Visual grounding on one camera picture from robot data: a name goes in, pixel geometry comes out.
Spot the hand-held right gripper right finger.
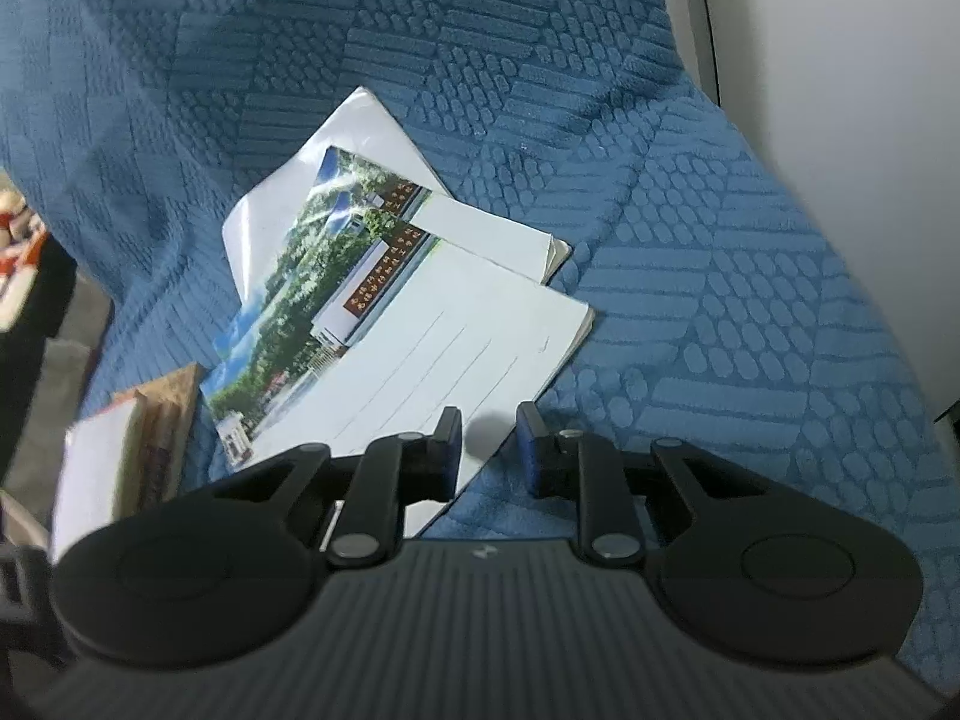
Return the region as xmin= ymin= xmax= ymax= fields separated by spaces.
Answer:
xmin=516 ymin=401 xmax=751 ymax=567

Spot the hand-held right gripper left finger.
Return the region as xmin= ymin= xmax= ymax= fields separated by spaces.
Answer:
xmin=199 ymin=406 xmax=464 ymax=569

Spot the photo cover booklet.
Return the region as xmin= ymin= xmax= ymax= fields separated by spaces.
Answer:
xmin=201 ymin=232 xmax=596 ymax=541
xmin=311 ymin=146 xmax=572 ymax=287

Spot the white book with orange back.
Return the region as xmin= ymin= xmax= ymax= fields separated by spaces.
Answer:
xmin=51 ymin=397 xmax=147 ymax=563

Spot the purple book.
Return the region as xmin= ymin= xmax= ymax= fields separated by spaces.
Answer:
xmin=133 ymin=390 xmax=185 ymax=515

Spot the book with painting cover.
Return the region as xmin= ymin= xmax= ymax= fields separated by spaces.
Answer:
xmin=112 ymin=364 xmax=205 ymax=511

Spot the blue textured sofa cover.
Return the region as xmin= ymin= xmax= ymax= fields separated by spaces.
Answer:
xmin=0 ymin=0 xmax=960 ymax=683

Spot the red white black striped blanket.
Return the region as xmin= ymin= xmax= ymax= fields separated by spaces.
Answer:
xmin=0 ymin=187 xmax=80 ymax=481

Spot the white paper sheet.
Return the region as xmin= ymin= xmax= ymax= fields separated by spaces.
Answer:
xmin=223 ymin=86 xmax=432 ymax=301

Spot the white armchair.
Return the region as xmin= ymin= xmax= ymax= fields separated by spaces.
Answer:
xmin=649 ymin=0 xmax=960 ymax=428

